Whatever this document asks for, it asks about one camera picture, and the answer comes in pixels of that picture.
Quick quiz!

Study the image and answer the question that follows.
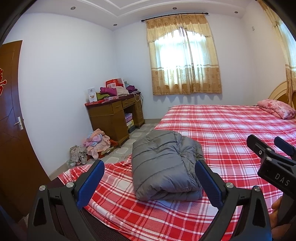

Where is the grey puffer jacket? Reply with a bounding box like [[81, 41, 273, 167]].
[[132, 130, 204, 201]]

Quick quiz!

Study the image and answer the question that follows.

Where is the pink clothes pile on floor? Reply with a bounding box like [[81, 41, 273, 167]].
[[83, 128, 118, 160]]

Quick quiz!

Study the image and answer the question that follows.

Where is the clothes pile on desk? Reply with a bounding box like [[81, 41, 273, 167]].
[[96, 80, 140, 101]]

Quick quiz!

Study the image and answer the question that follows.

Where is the right hand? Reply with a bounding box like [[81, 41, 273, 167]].
[[269, 195, 295, 240]]

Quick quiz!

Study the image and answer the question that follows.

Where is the pink floral pillow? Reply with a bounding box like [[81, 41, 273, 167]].
[[257, 99, 295, 120]]

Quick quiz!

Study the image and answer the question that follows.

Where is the red plaid bed sheet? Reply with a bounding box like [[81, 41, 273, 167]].
[[58, 104, 296, 241]]

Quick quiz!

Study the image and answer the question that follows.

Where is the grey cloth on floor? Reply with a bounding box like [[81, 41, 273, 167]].
[[70, 146, 88, 165]]

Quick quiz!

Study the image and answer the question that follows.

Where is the wooden headboard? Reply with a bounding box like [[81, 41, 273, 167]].
[[269, 81, 292, 106]]

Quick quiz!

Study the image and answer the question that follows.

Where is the brown wooden door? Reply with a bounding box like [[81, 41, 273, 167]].
[[0, 41, 50, 222]]

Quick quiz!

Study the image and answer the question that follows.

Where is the brown wooden desk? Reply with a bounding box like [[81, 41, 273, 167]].
[[85, 91, 145, 146]]

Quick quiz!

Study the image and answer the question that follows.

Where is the white card box on desk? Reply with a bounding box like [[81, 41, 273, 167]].
[[87, 87, 97, 103]]

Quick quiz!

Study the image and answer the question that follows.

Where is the side window beige curtain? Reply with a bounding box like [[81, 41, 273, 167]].
[[258, 1, 295, 106]]

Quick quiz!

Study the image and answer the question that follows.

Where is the red box on desk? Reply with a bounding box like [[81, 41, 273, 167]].
[[105, 78, 125, 88]]

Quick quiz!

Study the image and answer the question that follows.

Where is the black curtain rod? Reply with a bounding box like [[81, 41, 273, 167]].
[[140, 11, 209, 23]]

